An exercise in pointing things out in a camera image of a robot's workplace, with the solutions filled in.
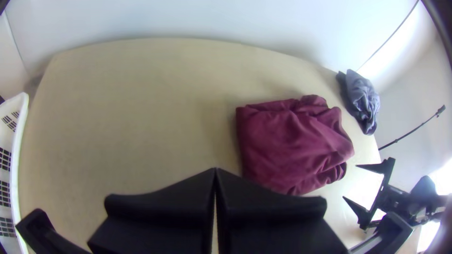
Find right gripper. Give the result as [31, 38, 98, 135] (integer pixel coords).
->
[342, 157, 419, 230]

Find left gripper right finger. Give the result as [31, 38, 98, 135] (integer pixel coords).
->
[216, 168, 351, 254]

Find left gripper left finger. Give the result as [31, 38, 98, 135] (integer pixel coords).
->
[87, 167, 216, 254]

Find maroon t-shirt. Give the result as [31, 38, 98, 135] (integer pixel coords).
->
[235, 94, 355, 196]

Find black stand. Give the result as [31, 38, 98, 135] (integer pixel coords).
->
[378, 104, 447, 151]

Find heap of clothes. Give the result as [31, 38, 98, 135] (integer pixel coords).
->
[335, 69, 382, 136]

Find white laundry basket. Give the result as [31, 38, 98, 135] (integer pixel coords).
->
[0, 92, 30, 254]

